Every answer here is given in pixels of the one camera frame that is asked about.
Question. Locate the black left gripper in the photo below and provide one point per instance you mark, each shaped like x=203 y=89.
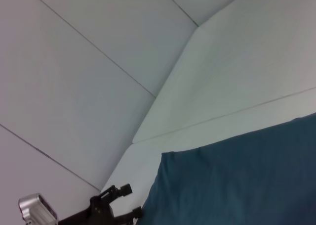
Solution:
x=96 y=209

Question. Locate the teal t-shirt with FREE print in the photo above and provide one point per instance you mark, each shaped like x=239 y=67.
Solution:
x=234 y=175

